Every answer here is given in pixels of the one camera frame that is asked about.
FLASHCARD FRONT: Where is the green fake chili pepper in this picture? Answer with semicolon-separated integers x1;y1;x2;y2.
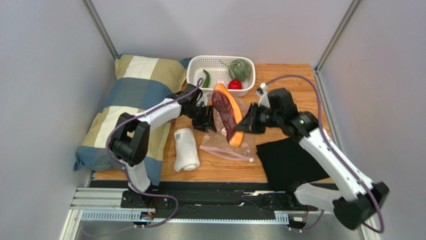
202;69;211;88

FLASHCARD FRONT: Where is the aluminium frame rail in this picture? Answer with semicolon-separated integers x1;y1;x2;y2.
60;180;379;240

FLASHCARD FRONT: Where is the rolled white towel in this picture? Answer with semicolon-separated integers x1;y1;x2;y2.
173;128;200;173

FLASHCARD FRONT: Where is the black cloth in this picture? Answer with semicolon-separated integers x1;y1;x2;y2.
256;138;329;191

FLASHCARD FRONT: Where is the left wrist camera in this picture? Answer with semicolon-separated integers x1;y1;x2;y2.
166;83;203;105

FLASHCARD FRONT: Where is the white perforated plastic basket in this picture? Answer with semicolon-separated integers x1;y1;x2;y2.
186;55;256;97

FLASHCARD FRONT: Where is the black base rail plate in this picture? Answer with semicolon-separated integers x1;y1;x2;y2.
89;180;318;220

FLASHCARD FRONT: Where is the green fake leafy vegetable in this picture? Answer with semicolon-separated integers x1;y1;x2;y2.
219;59;252;82

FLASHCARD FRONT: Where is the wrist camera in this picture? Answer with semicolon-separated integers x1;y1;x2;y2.
166;83;203;105
256;83;298;115

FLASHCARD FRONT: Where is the red fake tomato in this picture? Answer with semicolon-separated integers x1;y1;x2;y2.
227;79;243;90

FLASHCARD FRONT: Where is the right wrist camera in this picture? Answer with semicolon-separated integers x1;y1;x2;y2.
256;83;298;115

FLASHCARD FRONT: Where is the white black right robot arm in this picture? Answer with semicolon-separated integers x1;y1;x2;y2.
234;103;389;234

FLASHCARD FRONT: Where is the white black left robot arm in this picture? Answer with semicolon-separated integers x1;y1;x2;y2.
105;91;217;208

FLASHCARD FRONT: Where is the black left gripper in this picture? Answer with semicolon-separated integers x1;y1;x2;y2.
184;104;218;134

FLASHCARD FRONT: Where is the clear zip top bag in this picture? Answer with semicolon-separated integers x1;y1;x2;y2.
198;96;255;163

